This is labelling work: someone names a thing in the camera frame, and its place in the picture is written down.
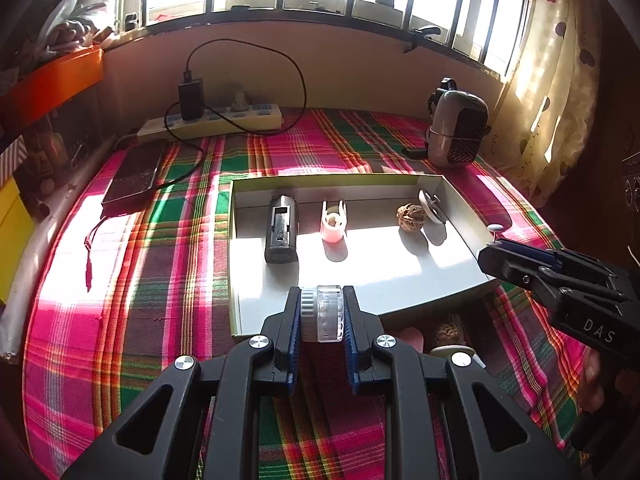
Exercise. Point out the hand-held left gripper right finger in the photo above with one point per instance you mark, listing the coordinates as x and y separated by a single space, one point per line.
350 330

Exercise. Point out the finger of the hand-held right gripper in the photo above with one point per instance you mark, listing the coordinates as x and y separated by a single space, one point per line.
530 252
505 265

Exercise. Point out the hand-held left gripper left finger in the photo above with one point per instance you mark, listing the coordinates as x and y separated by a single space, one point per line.
295 320

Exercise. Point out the pink roller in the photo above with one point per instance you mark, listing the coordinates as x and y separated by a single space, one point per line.
410 336

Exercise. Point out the white cardboard box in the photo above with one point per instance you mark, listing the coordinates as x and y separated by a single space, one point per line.
380 270

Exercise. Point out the small brown walnut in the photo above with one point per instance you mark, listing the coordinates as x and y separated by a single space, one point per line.
450 332

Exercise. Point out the black rectangular battery device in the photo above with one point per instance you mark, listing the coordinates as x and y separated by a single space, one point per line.
282 230

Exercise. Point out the grey white knob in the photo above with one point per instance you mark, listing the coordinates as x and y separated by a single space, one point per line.
432 205

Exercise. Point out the pink clip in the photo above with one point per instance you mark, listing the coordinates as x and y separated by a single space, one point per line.
332 225

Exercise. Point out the large brown walnut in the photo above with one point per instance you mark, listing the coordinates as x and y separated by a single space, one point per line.
411 216

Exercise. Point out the person's right hand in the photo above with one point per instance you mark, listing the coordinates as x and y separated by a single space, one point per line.
592 380

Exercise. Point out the dark carton with circles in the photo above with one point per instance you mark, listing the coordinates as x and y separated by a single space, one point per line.
631 180

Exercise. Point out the beige portable heater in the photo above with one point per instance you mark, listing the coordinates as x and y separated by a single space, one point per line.
457 127

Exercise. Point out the small black plug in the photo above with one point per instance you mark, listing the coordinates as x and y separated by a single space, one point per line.
412 151

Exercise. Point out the pink green plaid blanket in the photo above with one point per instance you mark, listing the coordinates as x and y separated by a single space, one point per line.
150 285

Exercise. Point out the cream patterned curtain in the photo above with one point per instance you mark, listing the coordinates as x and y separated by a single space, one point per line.
560 85

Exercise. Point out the pale yellow power strip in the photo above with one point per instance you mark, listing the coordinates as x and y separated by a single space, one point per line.
250 117

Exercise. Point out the black phone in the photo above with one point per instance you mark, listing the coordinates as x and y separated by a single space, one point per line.
134 172

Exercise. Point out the white plug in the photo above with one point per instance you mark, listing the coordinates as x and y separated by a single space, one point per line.
240 97

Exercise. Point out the black charger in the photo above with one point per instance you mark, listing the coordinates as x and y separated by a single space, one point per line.
191 100

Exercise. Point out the yellow box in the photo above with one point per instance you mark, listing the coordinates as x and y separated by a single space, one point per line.
10 220

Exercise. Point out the striped box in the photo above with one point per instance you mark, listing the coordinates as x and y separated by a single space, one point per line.
10 155

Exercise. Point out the black window latch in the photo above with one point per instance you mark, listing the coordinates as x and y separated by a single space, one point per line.
131 20

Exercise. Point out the pile of plastic bags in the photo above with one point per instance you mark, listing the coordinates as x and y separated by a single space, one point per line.
75 15

